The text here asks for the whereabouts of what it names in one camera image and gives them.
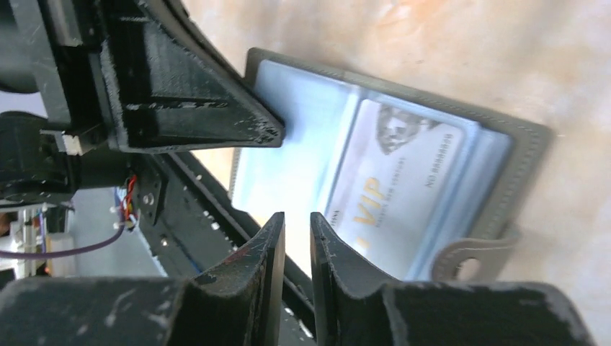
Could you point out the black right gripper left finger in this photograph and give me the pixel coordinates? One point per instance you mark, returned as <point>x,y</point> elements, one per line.
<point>236,302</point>

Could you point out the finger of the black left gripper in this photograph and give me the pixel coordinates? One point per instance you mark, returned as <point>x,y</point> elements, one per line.
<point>165,88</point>

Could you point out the grey card holder wallet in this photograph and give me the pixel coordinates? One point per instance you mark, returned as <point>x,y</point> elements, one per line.
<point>470,236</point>

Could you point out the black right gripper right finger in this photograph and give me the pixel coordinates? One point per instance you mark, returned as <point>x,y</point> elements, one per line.
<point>356,303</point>

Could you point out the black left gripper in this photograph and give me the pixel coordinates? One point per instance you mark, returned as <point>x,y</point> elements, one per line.
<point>57,129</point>

